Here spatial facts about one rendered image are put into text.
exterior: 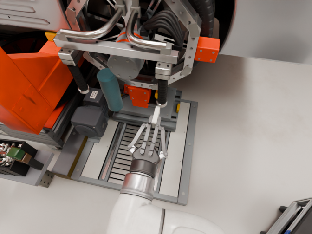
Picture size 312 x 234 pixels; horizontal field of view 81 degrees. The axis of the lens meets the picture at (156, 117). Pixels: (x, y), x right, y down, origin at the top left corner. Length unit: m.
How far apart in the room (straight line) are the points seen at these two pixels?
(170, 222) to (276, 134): 1.46
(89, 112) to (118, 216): 0.83
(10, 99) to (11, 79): 0.08
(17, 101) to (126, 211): 0.68
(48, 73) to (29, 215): 0.95
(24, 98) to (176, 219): 0.79
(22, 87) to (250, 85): 1.81
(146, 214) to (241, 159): 1.19
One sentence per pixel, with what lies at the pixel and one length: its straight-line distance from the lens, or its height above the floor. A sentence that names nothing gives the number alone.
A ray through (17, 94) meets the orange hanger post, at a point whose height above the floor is 0.76.
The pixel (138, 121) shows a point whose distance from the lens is 1.41.
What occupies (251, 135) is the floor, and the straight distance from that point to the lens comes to 1.71.
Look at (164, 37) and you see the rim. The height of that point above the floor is 0.84.
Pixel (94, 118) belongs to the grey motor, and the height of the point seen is 0.41.
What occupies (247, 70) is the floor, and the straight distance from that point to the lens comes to 2.19.
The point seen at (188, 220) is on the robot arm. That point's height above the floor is 0.87.
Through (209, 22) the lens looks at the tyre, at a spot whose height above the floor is 0.94.
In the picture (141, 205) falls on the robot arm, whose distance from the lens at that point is 0.49.
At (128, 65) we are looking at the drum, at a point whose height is 0.87.
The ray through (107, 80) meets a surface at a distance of 0.89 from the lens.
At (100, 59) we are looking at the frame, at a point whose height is 0.70.
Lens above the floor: 1.36
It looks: 58 degrees down
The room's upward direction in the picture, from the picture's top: straight up
